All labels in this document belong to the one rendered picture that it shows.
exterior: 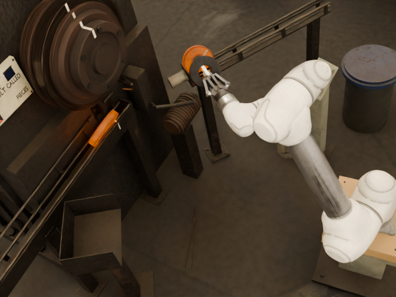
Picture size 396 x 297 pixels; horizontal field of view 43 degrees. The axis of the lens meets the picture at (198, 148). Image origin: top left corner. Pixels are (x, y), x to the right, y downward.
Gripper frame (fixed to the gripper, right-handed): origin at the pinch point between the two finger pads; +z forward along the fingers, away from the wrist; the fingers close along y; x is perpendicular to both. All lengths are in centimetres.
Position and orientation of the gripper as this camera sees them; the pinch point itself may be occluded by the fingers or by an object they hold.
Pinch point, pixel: (205, 72)
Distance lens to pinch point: 240.3
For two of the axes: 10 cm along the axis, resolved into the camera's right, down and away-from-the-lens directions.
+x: -1.3, -5.7, -8.1
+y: 8.9, -4.2, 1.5
